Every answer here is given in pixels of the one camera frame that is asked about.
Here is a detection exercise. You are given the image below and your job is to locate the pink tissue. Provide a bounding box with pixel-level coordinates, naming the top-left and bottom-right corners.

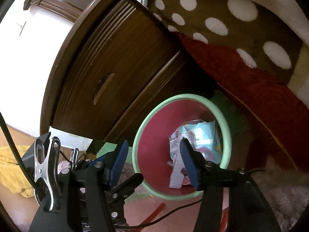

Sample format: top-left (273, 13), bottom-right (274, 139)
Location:
top-left (181, 171), bottom-right (191, 185)

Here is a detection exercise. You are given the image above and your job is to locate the white and yellow wrapper strip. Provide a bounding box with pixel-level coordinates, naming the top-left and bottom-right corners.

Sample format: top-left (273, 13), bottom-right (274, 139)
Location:
top-left (169, 127), bottom-right (186, 189)

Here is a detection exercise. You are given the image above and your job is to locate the teal wet wipes package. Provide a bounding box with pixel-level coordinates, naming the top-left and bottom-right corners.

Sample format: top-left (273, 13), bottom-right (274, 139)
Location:
top-left (179, 120), bottom-right (222, 164)

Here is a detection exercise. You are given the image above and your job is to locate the metal spring clamp right wrist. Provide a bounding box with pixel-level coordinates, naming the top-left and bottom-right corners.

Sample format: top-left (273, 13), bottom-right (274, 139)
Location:
top-left (34, 132), bottom-right (61, 213)

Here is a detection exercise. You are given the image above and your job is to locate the red bin with green rim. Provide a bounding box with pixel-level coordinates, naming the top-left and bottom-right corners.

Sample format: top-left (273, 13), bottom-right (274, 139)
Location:
top-left (132, 94), bottom-right (232, 201)

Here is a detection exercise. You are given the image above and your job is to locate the grey fuzzy rug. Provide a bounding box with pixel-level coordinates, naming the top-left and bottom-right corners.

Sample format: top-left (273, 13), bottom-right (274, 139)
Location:
top-left (252, 170), bottom-right (308, 231)

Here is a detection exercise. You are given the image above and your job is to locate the yellow cloth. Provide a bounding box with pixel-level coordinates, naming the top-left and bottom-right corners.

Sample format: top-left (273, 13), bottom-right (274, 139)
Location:
top-left (0, 146), bottom-right (34, 198)

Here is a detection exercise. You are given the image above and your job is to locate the red blanket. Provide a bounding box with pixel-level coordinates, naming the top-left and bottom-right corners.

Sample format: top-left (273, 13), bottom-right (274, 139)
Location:
top-left (176, 32), bottom-right (308, 172)

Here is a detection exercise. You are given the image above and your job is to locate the dark wooden nightstand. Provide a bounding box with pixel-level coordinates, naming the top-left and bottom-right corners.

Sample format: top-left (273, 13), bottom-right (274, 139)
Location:
top-left (39, 0), bottom-right (194, 146)

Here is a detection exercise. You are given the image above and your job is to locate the brown white dotted blanket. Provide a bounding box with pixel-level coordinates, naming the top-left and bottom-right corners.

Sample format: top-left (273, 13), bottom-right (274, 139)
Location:
top-left (137, 0), bottom-right (303, 84)

